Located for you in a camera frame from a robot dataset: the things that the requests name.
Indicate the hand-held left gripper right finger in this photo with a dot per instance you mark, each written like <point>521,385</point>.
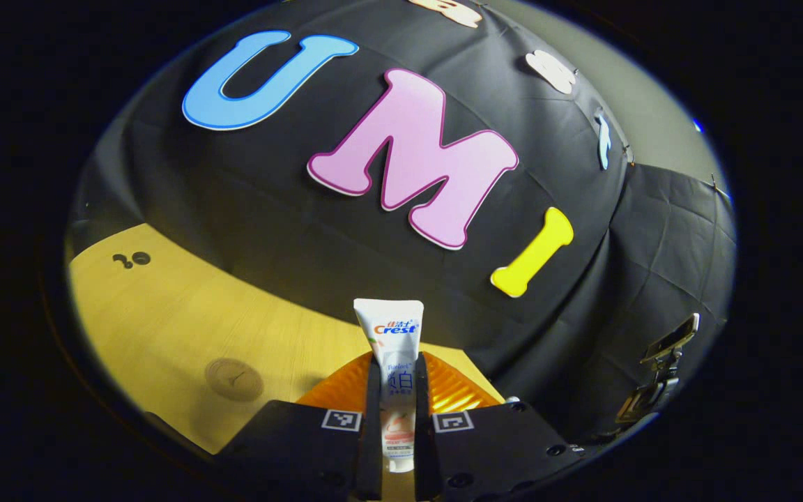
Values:
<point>422,446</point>

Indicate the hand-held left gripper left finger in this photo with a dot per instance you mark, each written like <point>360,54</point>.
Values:
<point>372,446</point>

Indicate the white toothpaste tube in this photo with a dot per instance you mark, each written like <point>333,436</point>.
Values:
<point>394,335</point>

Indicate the round brown coaster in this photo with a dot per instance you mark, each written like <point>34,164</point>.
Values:
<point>234,380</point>

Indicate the light wooden desktop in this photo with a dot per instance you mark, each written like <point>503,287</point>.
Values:
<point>164,328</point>

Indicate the black backdrop cloth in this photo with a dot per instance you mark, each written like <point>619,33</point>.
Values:
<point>290,209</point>

